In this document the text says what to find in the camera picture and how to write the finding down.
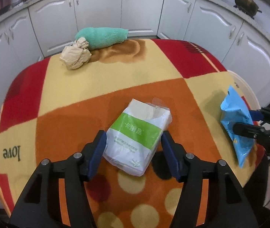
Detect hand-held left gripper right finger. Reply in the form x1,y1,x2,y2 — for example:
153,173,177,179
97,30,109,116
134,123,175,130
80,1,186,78
161,131,260,228

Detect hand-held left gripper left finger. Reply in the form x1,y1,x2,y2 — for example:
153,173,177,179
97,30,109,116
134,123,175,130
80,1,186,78
8,130,108,228

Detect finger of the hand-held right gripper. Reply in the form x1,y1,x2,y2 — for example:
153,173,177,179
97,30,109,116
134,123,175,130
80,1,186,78
249,107,270,130
232,123,270,144

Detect blue packet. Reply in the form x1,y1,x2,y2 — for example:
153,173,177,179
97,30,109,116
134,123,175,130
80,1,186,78
220,85,257,168

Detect beige round bin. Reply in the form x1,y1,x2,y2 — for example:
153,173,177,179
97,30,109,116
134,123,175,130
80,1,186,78
227,70,261,111

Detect white green tissue pack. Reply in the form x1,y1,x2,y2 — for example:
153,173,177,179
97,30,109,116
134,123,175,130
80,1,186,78
103,98,173,177

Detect red yellow printed blanket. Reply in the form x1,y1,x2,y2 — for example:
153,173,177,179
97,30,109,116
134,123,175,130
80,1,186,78
0,38,265,227

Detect crumpled brown paper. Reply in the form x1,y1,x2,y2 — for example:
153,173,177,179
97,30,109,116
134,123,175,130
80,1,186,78
59,37,92,71

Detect bronze pot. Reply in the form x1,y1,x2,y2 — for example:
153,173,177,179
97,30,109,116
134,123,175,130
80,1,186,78
231,0,263,17

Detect green towel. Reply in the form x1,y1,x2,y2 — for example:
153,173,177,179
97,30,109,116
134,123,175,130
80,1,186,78
74,27,129,50

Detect white kitchen base cabinets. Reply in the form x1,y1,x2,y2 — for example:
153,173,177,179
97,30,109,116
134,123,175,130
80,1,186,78
0,0,270,206

